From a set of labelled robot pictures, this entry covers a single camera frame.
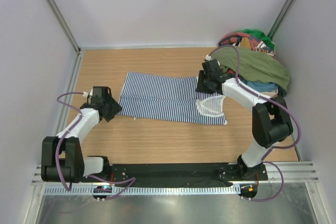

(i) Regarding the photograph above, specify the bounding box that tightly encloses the slotted cable duct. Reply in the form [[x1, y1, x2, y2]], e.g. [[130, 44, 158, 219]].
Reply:
[[44, 184, 240, 196]]

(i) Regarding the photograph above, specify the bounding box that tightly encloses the teal blue garment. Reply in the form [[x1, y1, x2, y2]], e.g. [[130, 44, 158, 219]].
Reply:
[[245, 81, 278, 92]]

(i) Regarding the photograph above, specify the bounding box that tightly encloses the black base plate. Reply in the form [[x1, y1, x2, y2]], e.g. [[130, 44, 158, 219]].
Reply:
[[94, 163, 268, 188]]

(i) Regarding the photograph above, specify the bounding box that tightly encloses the red patterned garment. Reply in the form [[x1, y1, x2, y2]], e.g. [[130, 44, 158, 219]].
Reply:
[[218, 31, 276, 59]]

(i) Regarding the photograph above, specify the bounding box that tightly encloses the blue white striped tank top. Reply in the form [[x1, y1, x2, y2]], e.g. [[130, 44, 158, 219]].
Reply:
[[119, 72, 227, 125]]

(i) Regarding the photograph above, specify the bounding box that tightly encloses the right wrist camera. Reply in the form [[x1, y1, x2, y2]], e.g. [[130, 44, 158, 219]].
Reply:
[[204, 55, 213, 61]]

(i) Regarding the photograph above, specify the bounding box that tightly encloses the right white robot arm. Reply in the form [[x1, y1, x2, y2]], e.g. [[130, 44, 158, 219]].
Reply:
[[196, 59, 293, 180]]

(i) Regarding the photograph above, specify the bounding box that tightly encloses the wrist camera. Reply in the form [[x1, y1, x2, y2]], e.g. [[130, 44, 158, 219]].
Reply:
[[82, 90, 93, 98], [204, 55, 213, 61]]

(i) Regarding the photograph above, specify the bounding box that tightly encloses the olive green tank top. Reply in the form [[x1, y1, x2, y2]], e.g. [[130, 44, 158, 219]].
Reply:
[[209, 46, 290, 90]]

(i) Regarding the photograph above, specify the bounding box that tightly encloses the bright green garment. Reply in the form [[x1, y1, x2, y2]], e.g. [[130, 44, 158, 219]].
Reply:
[[241, 29, 273, 44]]

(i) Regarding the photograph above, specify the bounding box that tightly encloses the white plastic tray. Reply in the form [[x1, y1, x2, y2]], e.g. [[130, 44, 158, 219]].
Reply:
[[262, 89, 278, 97]]

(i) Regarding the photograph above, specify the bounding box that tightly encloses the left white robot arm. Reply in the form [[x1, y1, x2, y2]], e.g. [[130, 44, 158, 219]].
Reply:
[[41, 86, 122, 184]]

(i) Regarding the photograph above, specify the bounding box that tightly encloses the left aluminium frame post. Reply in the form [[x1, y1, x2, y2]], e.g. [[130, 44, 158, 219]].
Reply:
[[46, 0, 81, 54]]

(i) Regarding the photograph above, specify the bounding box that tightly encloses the right aluminium frame post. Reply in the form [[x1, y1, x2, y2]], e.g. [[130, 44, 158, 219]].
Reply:
[[268, 0, 295, 39]]

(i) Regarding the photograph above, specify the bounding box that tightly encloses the aluminium frame post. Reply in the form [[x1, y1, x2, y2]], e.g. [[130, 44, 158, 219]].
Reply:
[[46, 0, 81, 54], [268, 0, 295, 39]]

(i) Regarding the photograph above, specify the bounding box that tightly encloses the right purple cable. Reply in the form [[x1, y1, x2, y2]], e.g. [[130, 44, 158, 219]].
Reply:
[[204, 45, 302, 203]]

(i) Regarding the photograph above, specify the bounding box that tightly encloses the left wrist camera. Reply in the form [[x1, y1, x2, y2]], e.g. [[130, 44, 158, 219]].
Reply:
[[82, 90, 93, 98]]

